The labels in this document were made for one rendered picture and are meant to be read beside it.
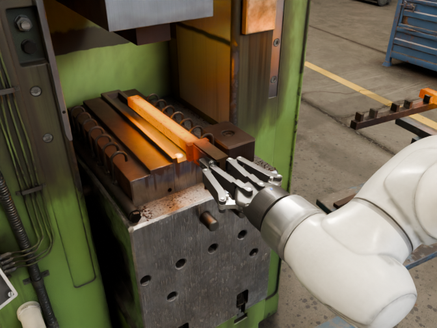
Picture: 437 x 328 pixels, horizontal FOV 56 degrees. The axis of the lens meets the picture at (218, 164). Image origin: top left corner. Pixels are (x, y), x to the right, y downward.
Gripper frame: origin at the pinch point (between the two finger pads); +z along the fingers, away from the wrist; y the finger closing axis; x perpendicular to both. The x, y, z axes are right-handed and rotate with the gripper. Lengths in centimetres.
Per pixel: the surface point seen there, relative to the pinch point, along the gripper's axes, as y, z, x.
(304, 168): 135, 98, -105
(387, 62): 348, 197, -102
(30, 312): -37, 20, -40
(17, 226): -33.7, 21.0, -16.2
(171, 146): 0.4, 16.6, -5.6
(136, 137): -4.7, 23.8, -5.3
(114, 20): -11.5, 9.8, 24.5
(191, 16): 2.7, 9.9, 23.4
